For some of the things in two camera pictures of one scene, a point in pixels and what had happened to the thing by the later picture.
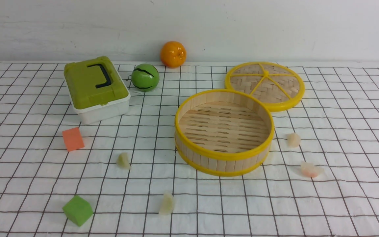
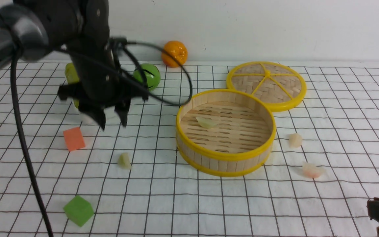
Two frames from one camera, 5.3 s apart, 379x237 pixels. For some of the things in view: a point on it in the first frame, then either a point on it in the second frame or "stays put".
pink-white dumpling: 309,170 stays put
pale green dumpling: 122,161 stays put
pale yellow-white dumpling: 167,206 → 206,122
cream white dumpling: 293,140 stays put
